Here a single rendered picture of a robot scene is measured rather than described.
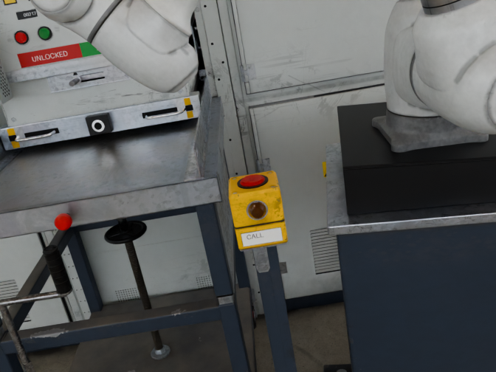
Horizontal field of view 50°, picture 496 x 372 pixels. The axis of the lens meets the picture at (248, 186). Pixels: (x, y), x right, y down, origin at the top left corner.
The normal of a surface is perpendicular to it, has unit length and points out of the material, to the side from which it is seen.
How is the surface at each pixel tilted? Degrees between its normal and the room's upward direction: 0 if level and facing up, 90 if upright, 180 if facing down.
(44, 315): 90
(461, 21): 63
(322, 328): 0
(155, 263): 90
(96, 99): 90
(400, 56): 80
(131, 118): 90
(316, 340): 0
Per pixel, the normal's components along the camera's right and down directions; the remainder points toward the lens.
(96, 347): -0.16, -0.91
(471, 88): -0.77, 0.29
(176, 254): 0.04, 0.39
